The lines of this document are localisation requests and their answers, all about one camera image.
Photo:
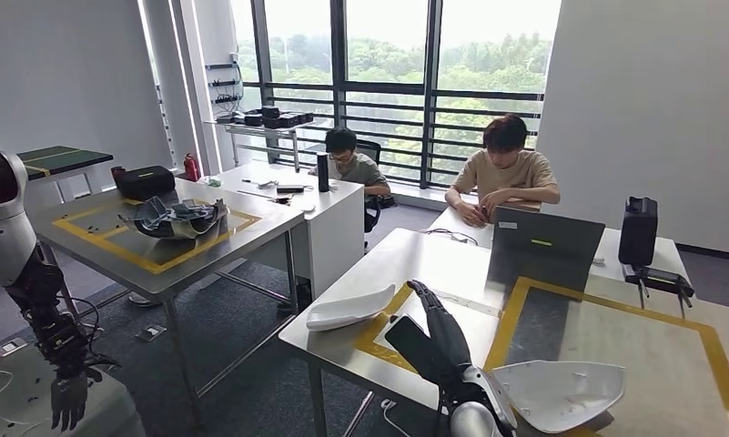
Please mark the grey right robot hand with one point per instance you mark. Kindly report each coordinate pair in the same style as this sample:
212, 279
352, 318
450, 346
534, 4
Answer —
448, 338

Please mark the curved white plastic part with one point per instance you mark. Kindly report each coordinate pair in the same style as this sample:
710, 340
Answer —
557, 395
346, 310

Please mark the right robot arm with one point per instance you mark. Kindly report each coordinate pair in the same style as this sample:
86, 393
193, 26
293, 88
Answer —
478, 416

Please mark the stainless steel workbench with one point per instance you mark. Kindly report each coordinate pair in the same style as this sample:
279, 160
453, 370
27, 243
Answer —
400, 259

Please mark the black and silver car part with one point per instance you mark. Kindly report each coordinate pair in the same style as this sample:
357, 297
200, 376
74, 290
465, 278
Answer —
177, 226

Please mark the grey laptop computer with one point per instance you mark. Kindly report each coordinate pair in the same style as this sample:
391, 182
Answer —
545, 259

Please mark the black office chair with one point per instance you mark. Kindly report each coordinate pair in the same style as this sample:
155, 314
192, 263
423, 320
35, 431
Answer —
371, 217

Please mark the white desk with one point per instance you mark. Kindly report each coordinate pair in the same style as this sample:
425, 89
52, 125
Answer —
608, 247
334, 241

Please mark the person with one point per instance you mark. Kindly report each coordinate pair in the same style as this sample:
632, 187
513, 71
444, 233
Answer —
503, 175
358, 172

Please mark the black thermos bottle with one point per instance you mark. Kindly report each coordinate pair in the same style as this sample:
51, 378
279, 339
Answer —
323, 172

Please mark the upright black carrying case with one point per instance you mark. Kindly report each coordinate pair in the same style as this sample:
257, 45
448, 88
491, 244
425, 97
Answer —
637, 232

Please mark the flat black device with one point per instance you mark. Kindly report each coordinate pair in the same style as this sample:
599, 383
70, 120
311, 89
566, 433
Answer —
290, 189

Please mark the black battery box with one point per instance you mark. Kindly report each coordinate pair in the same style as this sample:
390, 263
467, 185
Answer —
305, 118
270, 112
288, 122
253, 120

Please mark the white metal side table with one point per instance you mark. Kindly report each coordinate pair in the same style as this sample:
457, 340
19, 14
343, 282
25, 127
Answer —
267, 131

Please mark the small green tape roll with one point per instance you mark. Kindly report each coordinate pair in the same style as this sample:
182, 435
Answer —
214, 181

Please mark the metal floor socket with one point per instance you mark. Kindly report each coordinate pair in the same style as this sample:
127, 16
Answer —
151, 333
9, 347

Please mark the stainless steel table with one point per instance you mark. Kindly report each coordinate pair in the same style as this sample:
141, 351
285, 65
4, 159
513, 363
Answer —
159, 252

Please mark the dark red cup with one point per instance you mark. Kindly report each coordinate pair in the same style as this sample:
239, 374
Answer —
117, 175

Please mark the green-topped table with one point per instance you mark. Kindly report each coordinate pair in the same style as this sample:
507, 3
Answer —
62, 158

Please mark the grey and black humanoid robot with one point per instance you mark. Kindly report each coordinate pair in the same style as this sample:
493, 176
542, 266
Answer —
5, 229

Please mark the yellow tape frame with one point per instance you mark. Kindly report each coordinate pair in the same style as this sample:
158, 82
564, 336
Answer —
611, 306
99, 247

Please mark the black window frame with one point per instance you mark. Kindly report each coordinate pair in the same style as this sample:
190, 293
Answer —
339, 60

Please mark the wall-mounted power strip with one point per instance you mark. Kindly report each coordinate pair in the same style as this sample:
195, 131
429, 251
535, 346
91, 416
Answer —
223, 66
228, 99
225, 83

